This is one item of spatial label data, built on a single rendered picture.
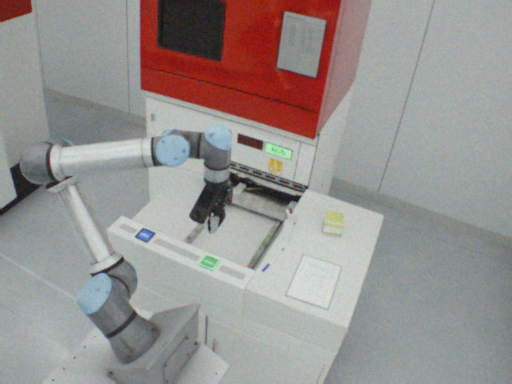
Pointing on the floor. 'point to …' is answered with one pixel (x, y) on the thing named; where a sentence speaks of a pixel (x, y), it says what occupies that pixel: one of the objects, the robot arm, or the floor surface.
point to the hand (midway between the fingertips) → (209, 232)
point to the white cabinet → (241, 340)
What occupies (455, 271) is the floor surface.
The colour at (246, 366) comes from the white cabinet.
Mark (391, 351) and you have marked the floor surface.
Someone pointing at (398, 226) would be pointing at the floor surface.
